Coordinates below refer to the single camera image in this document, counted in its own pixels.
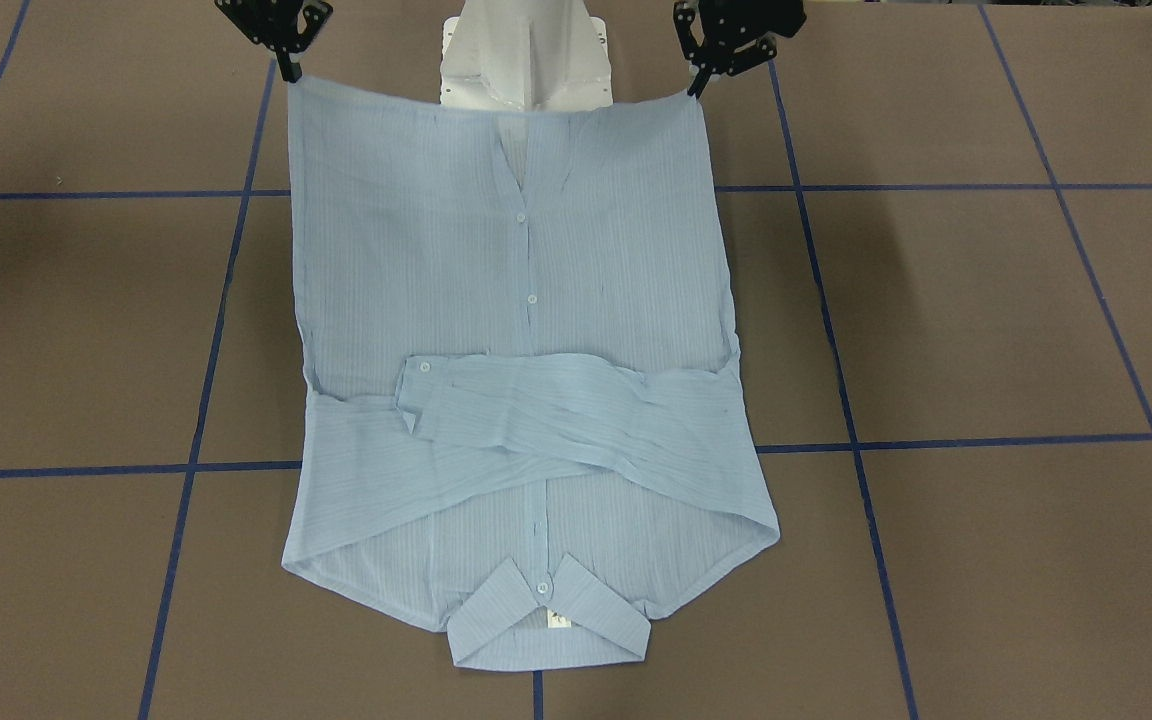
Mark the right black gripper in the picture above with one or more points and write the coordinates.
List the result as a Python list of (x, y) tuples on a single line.
[(274, 24)]

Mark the white camera mast with base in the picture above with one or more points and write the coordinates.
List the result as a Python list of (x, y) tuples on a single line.
[(525, 56)]

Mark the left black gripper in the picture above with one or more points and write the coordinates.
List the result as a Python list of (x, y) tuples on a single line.
[(726, 32)]

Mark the light blue button shirt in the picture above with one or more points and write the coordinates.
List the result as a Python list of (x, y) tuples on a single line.
[(524, 426)]

